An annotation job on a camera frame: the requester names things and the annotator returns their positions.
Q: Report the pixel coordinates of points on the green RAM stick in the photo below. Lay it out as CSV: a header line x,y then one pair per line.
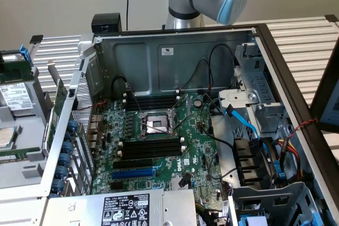
x,y
16,156
13,72

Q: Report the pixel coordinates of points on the black RAM slot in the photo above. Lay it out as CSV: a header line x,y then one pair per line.
x,y
151,108
151,151
151,101
151,155
151,104
151,98
151,146
151,141

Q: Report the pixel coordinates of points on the silver coin cell battery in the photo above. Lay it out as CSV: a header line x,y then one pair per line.
x,y
197,102

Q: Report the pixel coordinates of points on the metal CPU socket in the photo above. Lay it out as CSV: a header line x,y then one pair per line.
x,y
155,124

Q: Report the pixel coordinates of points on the thin metal locking lever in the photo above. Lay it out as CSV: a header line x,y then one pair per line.
x,y
158,128
135,98

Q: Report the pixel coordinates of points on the open metal PC case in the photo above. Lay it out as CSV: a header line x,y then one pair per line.
x,y
185,70

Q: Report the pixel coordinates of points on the white label sticker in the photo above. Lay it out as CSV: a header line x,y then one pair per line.
x,y
166,51

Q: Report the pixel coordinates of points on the green Dell motherboard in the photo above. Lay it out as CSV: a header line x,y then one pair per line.
x,y
196,141

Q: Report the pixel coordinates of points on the long black expansion slot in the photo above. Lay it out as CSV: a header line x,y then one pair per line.
x,y
132,164

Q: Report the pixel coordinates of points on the metal Ethernet port block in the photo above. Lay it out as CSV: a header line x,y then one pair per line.
x,y
96,120

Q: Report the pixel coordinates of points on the metal USB port block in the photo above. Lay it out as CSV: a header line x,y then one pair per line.
x,y
94,129
92,145
93,137

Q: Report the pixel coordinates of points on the blue expansion slot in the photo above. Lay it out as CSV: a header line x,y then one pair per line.
x,y
132,174

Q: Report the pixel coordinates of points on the silver finned heatsink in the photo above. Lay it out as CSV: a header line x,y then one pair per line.
x,y
173,183

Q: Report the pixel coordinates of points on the metal disk bay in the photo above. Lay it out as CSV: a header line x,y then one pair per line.
x,y
265,85

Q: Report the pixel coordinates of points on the black box device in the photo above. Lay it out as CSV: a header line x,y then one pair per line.
x,y
106,23

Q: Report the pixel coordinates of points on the blue card retention clip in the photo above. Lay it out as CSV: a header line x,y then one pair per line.
x,y
64,159
57,185
67,147
72,126
61,171

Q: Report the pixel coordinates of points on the black case fan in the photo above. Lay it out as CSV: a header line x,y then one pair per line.
x,y
249,162

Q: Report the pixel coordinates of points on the short black expansion slot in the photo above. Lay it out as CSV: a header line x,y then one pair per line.
x,y
116,186

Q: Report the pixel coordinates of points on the silver power supply with label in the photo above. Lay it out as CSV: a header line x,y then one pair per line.
x,y
79,210

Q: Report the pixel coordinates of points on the black table end cap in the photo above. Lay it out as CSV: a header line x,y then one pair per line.
x,y
331,18
36,39

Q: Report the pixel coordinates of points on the grey metal drive cage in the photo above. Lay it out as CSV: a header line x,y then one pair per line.
x,y
278,197

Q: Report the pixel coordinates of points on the blue plastic drive latch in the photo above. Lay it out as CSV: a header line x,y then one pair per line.
x,y
251,222

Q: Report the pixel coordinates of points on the silver hard disk white label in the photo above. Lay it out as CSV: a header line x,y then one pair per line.
x,y
16,96

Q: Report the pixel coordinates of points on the silver CPU chip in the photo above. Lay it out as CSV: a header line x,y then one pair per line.
x,y
6,137

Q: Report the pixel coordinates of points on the green graphics card metal bracket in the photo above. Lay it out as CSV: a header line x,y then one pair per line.
x,y
57,104

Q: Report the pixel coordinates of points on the blue plastic disk bracket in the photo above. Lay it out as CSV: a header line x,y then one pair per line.
x,y
26,55

